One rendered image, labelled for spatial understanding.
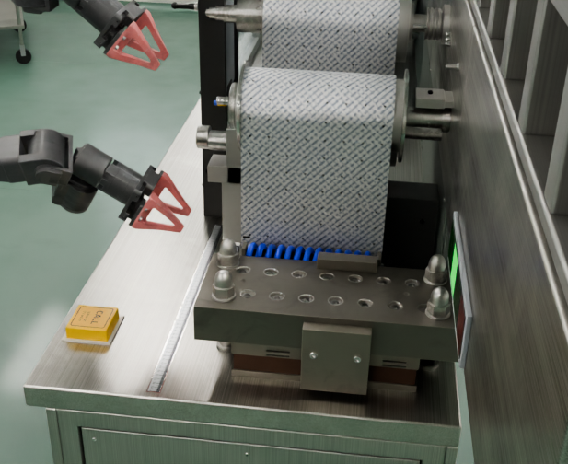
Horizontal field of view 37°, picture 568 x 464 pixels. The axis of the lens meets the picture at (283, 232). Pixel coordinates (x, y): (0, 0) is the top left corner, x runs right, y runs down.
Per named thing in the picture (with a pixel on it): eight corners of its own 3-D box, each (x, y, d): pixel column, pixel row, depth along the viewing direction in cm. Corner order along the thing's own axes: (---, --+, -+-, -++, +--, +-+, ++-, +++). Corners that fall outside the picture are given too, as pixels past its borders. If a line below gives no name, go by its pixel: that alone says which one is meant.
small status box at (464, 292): (446, 256, 115) (452, 210, 112) (452, 256, 115) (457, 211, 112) (458, 368, 93) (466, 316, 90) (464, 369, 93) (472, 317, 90)
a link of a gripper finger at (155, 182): (174, 241, 141) (124, 213, 140) (183, 221, 148) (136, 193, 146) (193, 212, 138) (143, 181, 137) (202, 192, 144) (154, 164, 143)
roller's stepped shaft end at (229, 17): (208, 18, 158) (207, 1, 156) (239, 20, 157) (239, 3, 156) (204, 23, 155) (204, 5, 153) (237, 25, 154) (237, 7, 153)
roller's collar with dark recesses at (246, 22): (241, 27, 159) (241, -8, 156) (272, 29, 159) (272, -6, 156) (236, 36, 154) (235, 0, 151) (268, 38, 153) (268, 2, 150)
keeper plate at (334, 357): (301, 380, 129) (303, 321, 124) (366, 387, 128) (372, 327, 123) (299, 391, 127) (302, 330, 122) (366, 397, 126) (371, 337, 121)
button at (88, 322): (80, 315, 145) (78, 303, 144) (120, 319, 144) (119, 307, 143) (65, 339, 139) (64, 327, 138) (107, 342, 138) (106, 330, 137)
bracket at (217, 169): (213, 270, 159) (209, 116, 145) (247, 272, 159) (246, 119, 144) (207, 284, 155) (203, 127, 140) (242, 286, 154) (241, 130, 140)
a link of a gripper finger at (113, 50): (142, 87, 134) (94, 47, 132) (153, 74, 140) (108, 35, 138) (167, 55, 131) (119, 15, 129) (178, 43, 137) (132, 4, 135)
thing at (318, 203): (241, 252, 143) (241, 152, 134) (380, 263, 141) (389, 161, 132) (241, 254, 143) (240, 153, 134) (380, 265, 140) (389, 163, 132)
